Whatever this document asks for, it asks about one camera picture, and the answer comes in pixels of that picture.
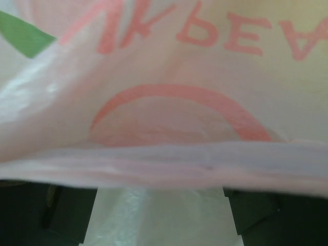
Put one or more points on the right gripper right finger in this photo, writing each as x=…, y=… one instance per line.
x=273, y=219

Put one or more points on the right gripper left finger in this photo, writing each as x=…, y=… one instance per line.
x=44, y=214

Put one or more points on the pink plastic bag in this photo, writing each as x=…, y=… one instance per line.
x=163, y=105

